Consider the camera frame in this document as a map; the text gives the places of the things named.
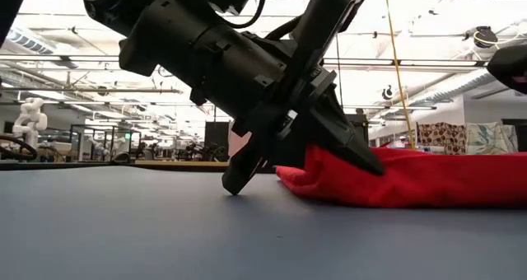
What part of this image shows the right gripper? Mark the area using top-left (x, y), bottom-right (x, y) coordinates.
top-left (487, 44), bottom-right (527, 95)

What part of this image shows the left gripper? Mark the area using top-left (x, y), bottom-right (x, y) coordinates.
top-left (189, 0), bottom-right (385, 196)

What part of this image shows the red towel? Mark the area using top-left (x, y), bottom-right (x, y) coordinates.
top-left (274, 142), bottom-right (527, 210)

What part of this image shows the beige cloth sheet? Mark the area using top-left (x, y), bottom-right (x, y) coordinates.
top-left (228, 131), bottom-right (252, 157)

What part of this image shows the dark cabinet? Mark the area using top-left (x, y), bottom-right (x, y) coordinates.
top-left (501, 118), bottom-right (527, 153)

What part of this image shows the floral green fabric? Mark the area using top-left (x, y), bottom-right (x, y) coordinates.
top-left (464, 121), bottom-right (517, 154)

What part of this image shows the black panel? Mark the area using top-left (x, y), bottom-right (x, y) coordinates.
top-left (203, 121), bottom-right (231, 162)

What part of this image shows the brown patterned fabric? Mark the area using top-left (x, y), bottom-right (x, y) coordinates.
top-left (416, 122), bottom-right (469, 156)

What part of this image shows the long ceiling light bar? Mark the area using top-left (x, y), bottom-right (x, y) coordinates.
top-left (0, 54), bottom-right (489, 67)

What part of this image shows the black hanging cable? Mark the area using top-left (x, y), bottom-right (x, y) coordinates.
top-left (334, 32), bottom-right (344, 108)

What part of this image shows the yellow hanging cable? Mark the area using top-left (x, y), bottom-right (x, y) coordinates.
top-left (382, 0), bottom-right (416, 150)

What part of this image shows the black cage frame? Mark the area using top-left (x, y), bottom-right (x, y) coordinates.
top-left (68, 124), bottom-right (142, 162)

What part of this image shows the black curved cable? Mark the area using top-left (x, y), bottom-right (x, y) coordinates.
top-left (0, 133), bottom-right (39, 162)

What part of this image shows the grey ceiling vent duct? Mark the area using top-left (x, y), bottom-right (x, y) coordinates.
top-left (6, 26), bottom-right (57, 55)

